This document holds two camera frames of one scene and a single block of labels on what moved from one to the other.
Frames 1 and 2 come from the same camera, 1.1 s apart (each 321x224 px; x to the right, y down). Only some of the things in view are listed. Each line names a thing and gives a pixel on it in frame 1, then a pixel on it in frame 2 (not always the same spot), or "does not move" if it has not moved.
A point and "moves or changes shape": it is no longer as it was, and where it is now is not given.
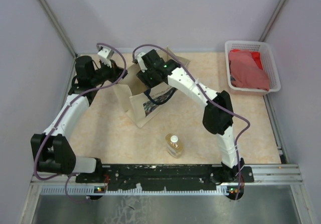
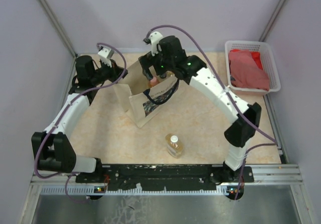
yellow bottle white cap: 174,145 does not move
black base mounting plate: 186,177 does not move
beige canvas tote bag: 167,53 moves or changes shape
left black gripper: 116,73 does not move
